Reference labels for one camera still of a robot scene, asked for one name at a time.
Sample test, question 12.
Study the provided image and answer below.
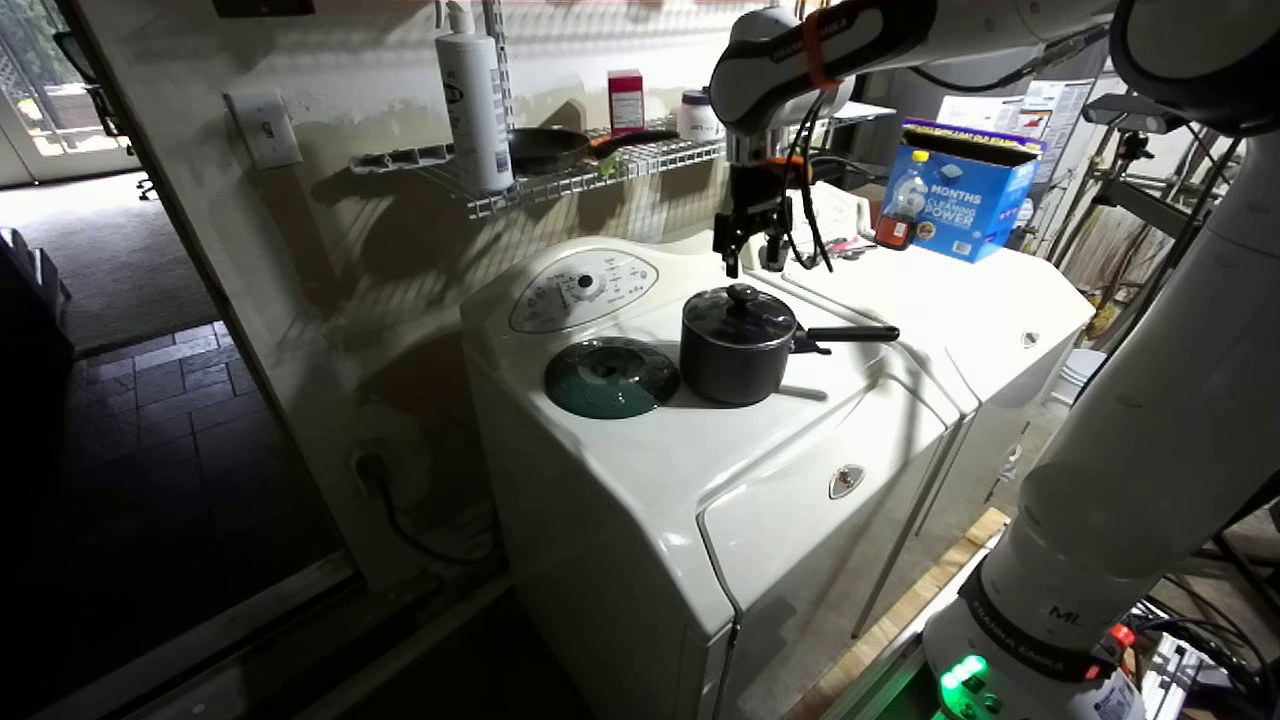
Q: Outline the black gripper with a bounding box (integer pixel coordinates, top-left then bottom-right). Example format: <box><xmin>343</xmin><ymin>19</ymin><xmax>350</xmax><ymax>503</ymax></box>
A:
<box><xmin>710</xmin><ymin>157</ymin><xmax>798</xmax><ymax>283</ymax></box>

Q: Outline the round glass lid with knob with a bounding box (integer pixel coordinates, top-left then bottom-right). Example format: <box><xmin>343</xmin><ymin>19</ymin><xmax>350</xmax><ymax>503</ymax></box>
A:
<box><xmin>679</xmin><ymin>281</ymin><xmax>798</xmax><ymax>353</ymax></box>

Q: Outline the dark cloth pot holder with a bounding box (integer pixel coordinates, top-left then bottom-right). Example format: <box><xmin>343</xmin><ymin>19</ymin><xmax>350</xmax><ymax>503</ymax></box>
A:
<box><xmin>539</xmin><ymin>333</ymin><xmax>683</xmax><ymax>422</ymax></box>

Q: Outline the small red container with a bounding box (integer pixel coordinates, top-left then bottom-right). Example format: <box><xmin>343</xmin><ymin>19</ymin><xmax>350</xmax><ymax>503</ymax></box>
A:
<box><xmin>873</xmin><ymin>206</ymin><xmax>921</xmax><ymax>254</ymax></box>

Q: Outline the small white container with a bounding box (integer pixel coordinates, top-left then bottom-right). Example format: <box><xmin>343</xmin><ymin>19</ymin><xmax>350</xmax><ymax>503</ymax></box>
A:
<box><xmin>671</xmin><ymin>86</ymin><xmax>725</xmax><ymax>142</ymax></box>

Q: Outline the red white box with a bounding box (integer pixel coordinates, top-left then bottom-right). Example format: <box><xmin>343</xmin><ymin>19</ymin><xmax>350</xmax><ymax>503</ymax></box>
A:
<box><xmin>604</xmin><ymin>67</ymin><xmax>650</xmax><ymax>134</ymax></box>

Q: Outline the blue cardboard box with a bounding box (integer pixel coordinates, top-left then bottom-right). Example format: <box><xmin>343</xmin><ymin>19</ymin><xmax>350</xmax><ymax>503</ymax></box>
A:
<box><xmin>876</xmin><ymin>117</ymin><xmax>1046</xmax><ymax>265</ymax></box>

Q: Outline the white washing machine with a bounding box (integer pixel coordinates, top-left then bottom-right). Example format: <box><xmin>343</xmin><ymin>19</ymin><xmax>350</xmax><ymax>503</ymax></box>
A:
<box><xmin>455</xmin><ymin>232</ymin><xmax>970</xmax><ymax>720</ymax></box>

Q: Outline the black item on shelf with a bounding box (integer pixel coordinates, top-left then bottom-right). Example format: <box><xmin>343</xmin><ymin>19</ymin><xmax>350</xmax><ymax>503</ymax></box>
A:
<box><xmin>506</xmin><ymin>124</ymin><xmax>597</xmax><ymax>175</ymax></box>

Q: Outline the white dryer machine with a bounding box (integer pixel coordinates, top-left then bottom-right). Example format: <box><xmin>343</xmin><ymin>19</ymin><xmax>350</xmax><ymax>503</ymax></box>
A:
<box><xmin>783</xmin><ymin>175</ymin><xmax>1099</xmax><ymax>645</ymax></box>

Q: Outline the tall white bottle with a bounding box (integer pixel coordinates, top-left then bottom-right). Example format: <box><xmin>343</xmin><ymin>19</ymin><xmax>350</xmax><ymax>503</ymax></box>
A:
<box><xmin>430</xmin><ymin>0</ymin><xmax>521</xmax><ymax>201</ymax></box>

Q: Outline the wooden board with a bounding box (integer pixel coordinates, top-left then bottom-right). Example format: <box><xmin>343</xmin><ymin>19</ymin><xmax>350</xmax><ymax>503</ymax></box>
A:
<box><xmin>783</xmin><ymin>503</ymin><xmax>1016</xmax><ymax>720</ymax></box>

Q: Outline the green lit base light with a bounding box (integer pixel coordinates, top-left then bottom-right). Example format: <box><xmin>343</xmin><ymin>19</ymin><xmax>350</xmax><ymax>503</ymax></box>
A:
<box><xmin>915</xmin><ymin>645</ymin><xmax>1016</xmax><ymax>720</ymax></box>

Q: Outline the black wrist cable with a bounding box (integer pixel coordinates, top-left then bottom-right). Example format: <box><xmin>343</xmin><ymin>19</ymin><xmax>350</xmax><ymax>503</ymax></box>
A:
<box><xmin>780</xmin><ymin>93</ymin><xmax>841</xmax><ymax>275</ymax></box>

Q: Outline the dark grey pot black handle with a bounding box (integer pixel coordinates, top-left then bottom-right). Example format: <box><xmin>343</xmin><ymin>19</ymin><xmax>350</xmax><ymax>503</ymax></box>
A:
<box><xmin>674</xmin><ymin>281</ymin><xmax>903</xmax><ymax>411</ymax></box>

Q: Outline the white wire shelf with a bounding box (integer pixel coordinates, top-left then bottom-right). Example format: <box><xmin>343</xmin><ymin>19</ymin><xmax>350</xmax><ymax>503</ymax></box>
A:
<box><xmin>346</xmin><ymin>129</ymin><xmax>731</xmax><ymax>222</ymax></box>

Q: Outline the black power cord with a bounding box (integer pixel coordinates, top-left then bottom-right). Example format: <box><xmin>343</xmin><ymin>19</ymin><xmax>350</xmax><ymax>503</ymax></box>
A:
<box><xmin>350</xmin><ymin>446</ymin><xmax>504</xmax><ymax>572</ymax></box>

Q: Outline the white wall light switch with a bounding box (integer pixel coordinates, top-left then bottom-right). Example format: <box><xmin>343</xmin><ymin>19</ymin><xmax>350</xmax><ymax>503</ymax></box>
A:
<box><xmin>224</xmin><ymin>85</ymin><xmax>308</xmax><ymax>170</ymax></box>

